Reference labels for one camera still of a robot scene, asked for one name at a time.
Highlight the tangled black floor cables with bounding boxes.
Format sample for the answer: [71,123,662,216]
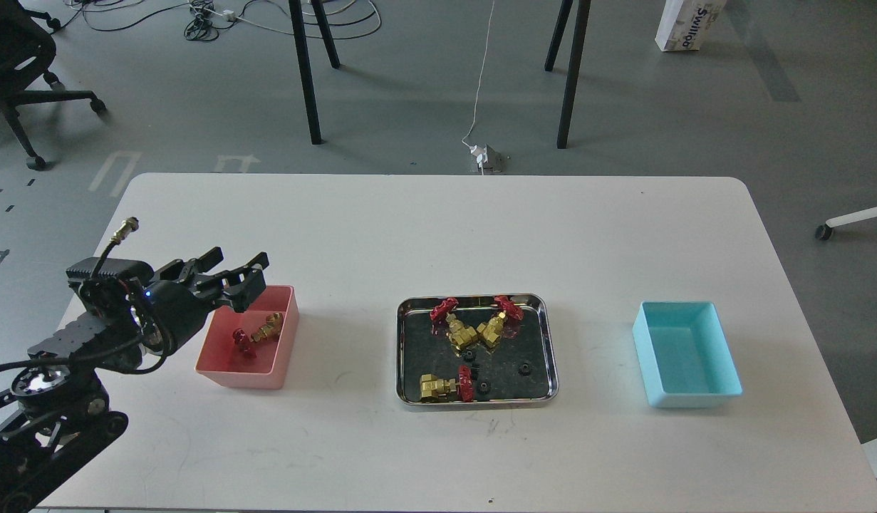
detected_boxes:
[61,0,382,43]

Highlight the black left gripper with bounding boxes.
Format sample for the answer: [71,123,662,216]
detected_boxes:
[132,247,269,353]

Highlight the light blue plastic box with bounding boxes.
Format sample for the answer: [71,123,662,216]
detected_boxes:
[633,301,743,408]

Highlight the white power cable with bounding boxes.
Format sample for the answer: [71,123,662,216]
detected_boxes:
[460,0,496,152]

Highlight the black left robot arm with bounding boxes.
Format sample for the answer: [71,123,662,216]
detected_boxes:
[0,217,269,512]

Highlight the pink plastic box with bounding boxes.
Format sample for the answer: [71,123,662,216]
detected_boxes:
[196,286,299,390]

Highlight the brass valve red handle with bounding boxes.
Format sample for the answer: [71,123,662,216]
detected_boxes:
[231,312,283,358]
[420,365,475,403]
[475,295,525,352]
[429,296,478,353]

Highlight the grey floor socket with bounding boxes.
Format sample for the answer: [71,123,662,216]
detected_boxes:
[469,144,507,175]

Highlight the white chair leg with caster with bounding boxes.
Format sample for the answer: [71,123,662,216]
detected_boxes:
[814,207,877,241]

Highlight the black office chair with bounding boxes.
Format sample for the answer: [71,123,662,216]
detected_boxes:
[0,1,106,171]

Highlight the white cardboard box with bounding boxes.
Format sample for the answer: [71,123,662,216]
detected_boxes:
[654,1,726,52]

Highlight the stainless steel tray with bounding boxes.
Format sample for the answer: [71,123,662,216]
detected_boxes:
[396,294,559,409]

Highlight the black table leg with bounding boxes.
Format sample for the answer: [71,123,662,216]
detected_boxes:
[287,0,323,145]
[556,1,591,149]
[544,0,573,72]
[310,0,341,69]

